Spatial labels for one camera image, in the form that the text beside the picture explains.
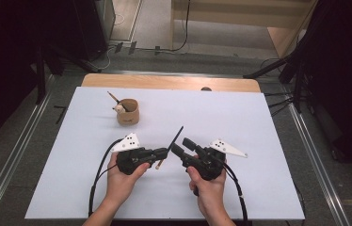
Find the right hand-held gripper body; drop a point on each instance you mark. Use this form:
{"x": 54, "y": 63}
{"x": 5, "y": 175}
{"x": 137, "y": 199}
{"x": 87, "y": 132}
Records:
{"x": 210, "y": 163}

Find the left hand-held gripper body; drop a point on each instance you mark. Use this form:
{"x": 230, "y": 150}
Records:
{"x": 128, "y": 142}

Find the thin black makeup brush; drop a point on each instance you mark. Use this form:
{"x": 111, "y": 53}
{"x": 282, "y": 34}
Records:
{"x": 177, "y": 135}

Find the wooden cup with animal figure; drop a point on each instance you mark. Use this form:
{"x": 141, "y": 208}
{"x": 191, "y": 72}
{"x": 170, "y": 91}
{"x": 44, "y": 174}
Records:
{"x": 128, "y": 118}

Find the black makeup brush tan bristles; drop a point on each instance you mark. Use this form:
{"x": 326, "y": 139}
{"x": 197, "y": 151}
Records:
{"x": 113, "y": 98}

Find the person's right hand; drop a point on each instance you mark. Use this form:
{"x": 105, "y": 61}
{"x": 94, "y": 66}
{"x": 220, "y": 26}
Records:
{"x": 211, "y": 196}

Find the person's left hand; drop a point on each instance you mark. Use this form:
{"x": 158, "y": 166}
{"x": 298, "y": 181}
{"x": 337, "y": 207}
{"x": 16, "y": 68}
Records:
{"x": 120, "y": 185}

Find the white table mat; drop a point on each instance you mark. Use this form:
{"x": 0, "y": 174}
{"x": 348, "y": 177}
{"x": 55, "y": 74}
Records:
{"x": 171, "y": 106}

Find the wooden table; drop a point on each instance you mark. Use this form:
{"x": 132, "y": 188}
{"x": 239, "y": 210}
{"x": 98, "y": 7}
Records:
{"x": 164, "y": 82}

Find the black tripod stand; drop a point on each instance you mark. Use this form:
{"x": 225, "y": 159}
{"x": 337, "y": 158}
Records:
{"x": 268, "y": 67}

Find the light wooden furniture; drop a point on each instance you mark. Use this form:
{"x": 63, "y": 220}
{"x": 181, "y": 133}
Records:
{"x": 243, "y": 12}

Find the black curtain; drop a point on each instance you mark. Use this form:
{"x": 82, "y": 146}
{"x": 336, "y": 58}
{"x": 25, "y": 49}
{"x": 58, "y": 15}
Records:
{"x": 346, "y": 78}
{"x": 8, "y": 62}

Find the aluminium floor rail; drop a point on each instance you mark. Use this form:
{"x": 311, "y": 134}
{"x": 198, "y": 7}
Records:
{"x": 315, "y": 163}
{"x": 14, "y": 153}

